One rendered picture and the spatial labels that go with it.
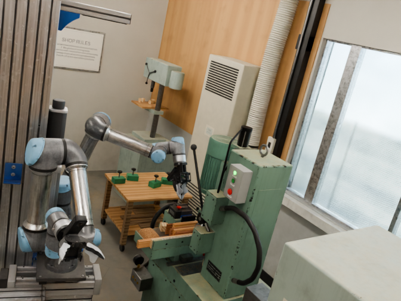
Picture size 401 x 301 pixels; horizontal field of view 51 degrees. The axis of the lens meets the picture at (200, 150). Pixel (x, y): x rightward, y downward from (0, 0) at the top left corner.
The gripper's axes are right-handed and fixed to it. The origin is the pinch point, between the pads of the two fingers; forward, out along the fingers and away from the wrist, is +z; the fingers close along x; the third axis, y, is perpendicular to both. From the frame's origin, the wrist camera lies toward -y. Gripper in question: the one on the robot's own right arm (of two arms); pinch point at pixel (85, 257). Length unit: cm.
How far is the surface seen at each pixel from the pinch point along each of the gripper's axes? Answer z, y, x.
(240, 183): -12, -29, -70
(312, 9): -123, -137, -191
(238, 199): -12, -21, -73
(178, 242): -44, 21, -75
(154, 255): -44, 29, -63
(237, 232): -12, -4, -80
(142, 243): -48, 24, -55
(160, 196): -173, 52, -146
